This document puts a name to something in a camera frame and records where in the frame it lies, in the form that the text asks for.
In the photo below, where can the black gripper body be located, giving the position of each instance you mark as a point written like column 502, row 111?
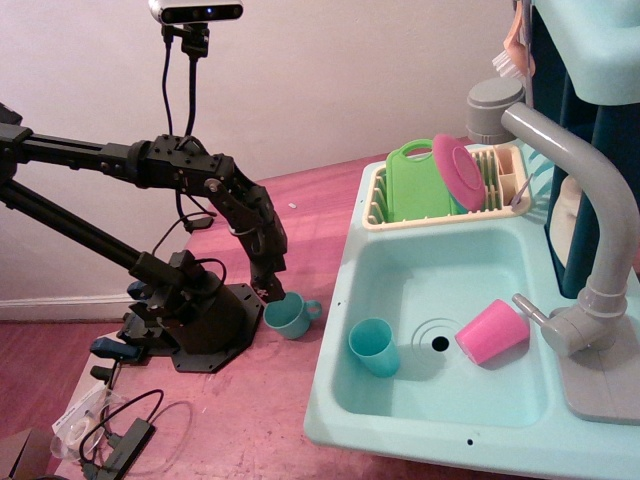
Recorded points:
column 256, row 224

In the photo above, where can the black usb hub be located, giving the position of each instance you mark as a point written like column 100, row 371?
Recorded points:
column 127, row 450

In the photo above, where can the teal tumbler cup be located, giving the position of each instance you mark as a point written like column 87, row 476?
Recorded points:
column 371, row 341

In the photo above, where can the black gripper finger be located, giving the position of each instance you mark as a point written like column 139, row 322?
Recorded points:
column 275, row 290
column 261, row 291

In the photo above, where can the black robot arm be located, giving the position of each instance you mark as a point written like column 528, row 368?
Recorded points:
column 180, row 164

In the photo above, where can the white dish brush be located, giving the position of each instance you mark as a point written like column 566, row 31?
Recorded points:
column 513, row 60

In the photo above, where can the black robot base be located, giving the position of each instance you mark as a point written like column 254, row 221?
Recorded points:
column 185, row 312

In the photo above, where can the teal plate behind pink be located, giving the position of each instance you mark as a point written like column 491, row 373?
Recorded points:
column 456, row 208

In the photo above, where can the silver depth camera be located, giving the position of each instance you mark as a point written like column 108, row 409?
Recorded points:
column 187, row 12

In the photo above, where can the teal toy sink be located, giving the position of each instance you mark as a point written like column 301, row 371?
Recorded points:
column 508, row 415

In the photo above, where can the pink tumbler cup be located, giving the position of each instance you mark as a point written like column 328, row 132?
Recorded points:
column 492, row 332

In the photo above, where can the clear plastic bag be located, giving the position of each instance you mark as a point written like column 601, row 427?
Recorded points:
column 79, row 419

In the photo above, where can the teal cup with handle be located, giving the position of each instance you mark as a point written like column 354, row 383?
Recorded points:
column 291, row 317

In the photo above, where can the green cutting board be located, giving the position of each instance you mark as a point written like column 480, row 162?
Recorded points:
column 414, row 187

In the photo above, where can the cream dish rack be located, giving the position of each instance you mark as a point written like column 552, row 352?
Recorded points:
column 506, row 191

